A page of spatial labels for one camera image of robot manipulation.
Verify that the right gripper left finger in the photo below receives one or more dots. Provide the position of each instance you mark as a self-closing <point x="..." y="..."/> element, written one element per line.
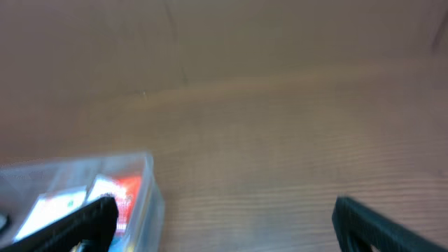
<point x="92" y="228"/>

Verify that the black bottle white cap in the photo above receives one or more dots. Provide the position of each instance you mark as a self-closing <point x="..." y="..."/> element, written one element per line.
<point x="5" y="222"/>

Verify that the clear plastic container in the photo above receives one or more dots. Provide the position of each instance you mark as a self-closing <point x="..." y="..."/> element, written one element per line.
<point x="22" y="183"/>

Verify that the red Panadol box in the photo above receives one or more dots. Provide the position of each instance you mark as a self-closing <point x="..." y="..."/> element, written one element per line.
<point x="125" y="190"/>

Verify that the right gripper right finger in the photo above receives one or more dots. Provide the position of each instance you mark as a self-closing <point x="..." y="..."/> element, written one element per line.
<point x="359" y="228"/>

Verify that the blue yellow VapoDrops box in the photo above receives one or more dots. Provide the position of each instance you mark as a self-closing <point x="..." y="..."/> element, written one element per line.
<point x="119" y="244"/>

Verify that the white blue Hansaplast box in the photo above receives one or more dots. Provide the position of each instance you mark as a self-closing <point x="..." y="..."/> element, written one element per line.
<point x="49" y="208"/>

